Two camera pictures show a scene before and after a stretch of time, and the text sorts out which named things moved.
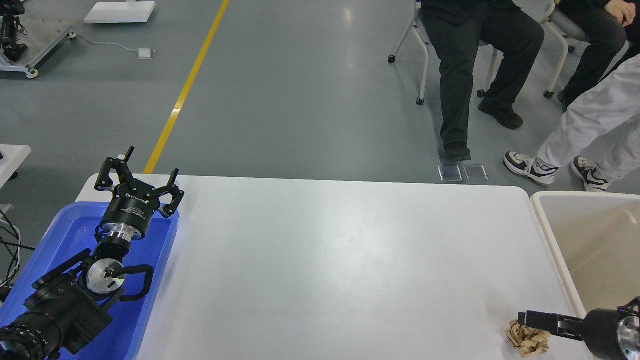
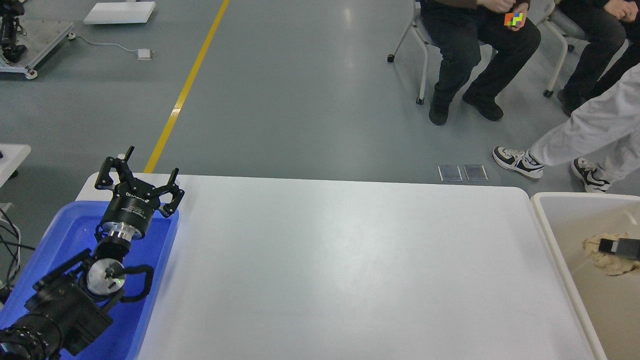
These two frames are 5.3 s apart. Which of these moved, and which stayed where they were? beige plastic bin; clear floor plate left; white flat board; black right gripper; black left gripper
Moved: black right gripper
Stayed: beige plastic bin; white flat board; black left gripper; clear floor plate left
